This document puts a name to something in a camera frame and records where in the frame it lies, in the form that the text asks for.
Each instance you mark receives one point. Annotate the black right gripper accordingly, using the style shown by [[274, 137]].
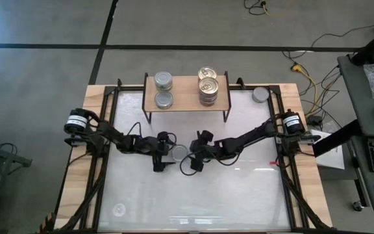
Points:
[[201, 150]]

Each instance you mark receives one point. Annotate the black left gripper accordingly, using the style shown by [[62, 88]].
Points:
[[156, 148]]

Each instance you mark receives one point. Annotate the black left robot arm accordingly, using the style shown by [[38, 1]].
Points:
[[122, 141]]

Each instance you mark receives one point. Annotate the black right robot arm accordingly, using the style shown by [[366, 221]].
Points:
[[248, 135]]

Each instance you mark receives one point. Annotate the wooden shelf with black legs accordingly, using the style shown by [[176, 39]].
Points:
[[185, 94]]

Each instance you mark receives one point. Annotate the red tag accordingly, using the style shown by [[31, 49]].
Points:
[[273, 162]]

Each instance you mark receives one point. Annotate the black power adapter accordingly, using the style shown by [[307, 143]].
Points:
[[313, 120]]

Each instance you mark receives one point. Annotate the striped hazard tape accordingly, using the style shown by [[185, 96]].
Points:
[[48, 222]]

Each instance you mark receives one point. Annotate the white paper sheet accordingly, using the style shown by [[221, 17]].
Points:
[[331, 152]]

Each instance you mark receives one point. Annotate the black metal pole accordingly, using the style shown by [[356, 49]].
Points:
[[372, 45], [336, 139]]

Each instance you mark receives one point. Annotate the grey desk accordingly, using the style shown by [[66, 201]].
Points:
[[352, 97]]

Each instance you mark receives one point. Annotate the caster wheel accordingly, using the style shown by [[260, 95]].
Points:
[[357, 205]]

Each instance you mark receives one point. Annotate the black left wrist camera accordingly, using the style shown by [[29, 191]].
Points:
[[164, 136]]

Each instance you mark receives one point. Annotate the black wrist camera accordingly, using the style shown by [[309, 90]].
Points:
[[164, 136], [205, 136]]

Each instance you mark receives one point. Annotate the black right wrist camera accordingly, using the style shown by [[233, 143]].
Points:
[[205, 136]]

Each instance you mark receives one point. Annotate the black aluminium table frame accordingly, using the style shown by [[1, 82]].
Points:
[[127, 87]]

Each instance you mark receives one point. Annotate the black side bracket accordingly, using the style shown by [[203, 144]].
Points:
[[73, 141]]

